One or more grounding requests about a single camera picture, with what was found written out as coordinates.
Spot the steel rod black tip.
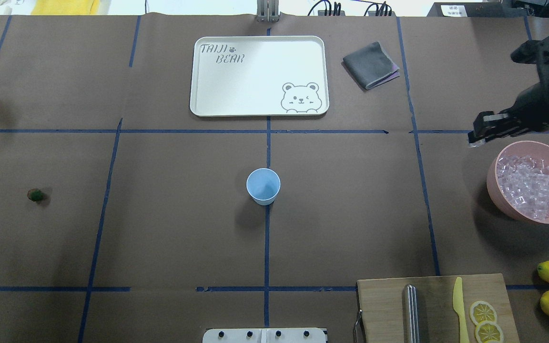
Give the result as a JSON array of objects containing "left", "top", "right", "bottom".
[{"left": 403, "top": 284, "right": 420, "bottom": 343}]

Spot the aluminium frame post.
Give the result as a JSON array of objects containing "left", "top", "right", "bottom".
[{"left": 256, "top": 0, "right": 281, "bottom": 22}]

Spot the wooden cutting board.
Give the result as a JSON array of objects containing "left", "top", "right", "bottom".
[{"left": 357, "top": 273, "right": 520, "bottom": 343}]

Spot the cream bear tray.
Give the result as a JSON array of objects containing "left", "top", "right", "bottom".
[{"left": 189, "top": 36, "right": 330, "bottom": 117}]

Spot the light blue plastic cup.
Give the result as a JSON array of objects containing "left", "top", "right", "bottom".
[{"left": 246, "top": 169, "right": 281, "bottom": 206}]

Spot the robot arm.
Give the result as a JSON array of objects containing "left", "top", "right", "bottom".
[{"left": 467, "top": 64, "right": 549, "bottom": 224}]

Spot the yellow plastic knife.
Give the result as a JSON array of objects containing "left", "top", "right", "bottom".
[{"left": 452, "top": 277, "right": 470, "bottom": 343}]

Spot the yellow cloth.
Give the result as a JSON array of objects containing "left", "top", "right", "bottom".
[{"left": 31, "top": 0, "right": 101, "bottom": 16}]

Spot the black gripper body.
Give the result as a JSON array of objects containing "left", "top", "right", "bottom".
[{"left": 509, "top": 83, "right": 549, "bottom": 134}]

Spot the lemon slice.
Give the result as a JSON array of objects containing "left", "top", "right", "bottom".
[
  {"left": 474, "top": 321, "right": 505, "bottom": 343},
  {"left": 469, "top": 301, "right": 498, "bottom": 326}
]

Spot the grey folded cloth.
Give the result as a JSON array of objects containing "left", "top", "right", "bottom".
[{"left": 343, "top": 41, "right": 399, "bottom": 91}]

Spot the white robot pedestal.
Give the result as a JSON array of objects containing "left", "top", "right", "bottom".
[{"left": 202, "top": 327, "right": 328, "bottom": 343}]

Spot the pink bowl of ice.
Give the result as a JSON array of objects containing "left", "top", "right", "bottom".
[{"left": 487, "top": 141, "right": 549, "bottom": 224}]

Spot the black power box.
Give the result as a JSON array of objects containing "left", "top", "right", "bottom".
[{"left": 426, "top": 1, "right": 510, "bottom": 18}]

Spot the red strawberry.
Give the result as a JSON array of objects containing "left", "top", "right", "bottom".
[{"left": 27, "top": 188, "right": 46, "bottom": 202}]

